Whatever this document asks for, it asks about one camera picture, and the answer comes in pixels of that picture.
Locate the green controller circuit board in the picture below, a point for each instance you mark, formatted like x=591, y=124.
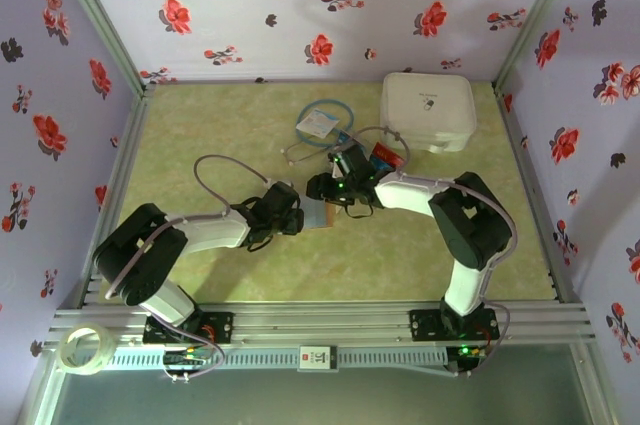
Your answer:
x=185, y=357
x=472, y=352

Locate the small white display unit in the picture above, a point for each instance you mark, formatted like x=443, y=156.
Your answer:
x=318, y=357

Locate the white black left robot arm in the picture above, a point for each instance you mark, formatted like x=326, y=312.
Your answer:
x=215, y=232

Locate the clear tape roll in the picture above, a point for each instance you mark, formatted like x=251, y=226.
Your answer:
x=85, y=369

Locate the blue tube stethoscope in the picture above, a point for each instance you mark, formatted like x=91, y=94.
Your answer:
x=312, y=141

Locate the grey aluminium frame post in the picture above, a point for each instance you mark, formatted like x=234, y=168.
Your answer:
x=101, y=20
x=532, y=20

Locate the white square box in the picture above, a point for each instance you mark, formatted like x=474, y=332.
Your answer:
x=425, y=110

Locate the red credit card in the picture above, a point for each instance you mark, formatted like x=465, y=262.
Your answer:
x=390, y=155

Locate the blue credit card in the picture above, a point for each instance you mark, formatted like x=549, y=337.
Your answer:
x=345, y=137
x=382, y=168

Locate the grey aluminium mounting rail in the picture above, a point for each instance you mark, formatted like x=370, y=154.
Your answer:
x=325, y=320

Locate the grey aluminium side rail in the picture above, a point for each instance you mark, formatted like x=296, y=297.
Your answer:
x=125, y=155
x=525, y=165

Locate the white printed packet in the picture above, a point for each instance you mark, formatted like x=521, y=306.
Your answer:
x=316, y=122

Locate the tan leather card holder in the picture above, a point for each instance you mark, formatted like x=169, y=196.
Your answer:
x=317, y=215

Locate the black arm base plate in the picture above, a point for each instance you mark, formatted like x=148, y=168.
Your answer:
x=220, y=327
x=425, y=327

